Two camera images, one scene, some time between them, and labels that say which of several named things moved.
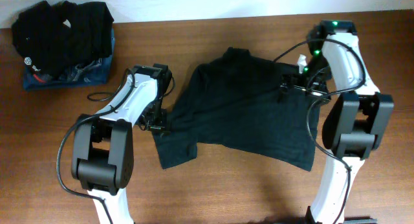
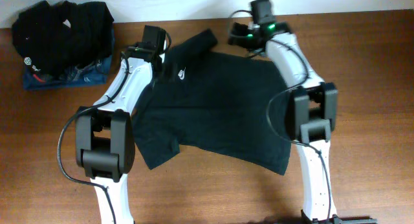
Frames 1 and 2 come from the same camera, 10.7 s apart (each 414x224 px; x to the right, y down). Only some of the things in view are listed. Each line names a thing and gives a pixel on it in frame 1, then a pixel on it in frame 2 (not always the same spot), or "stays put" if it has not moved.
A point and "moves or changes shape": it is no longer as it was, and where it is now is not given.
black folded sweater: [59, 39] stays put
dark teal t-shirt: [233, 100] moves or changes shape
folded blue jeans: [94, 72] stays put
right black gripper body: [314, 81] → [248, 37]
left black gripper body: [156, 117] → [169, 74]
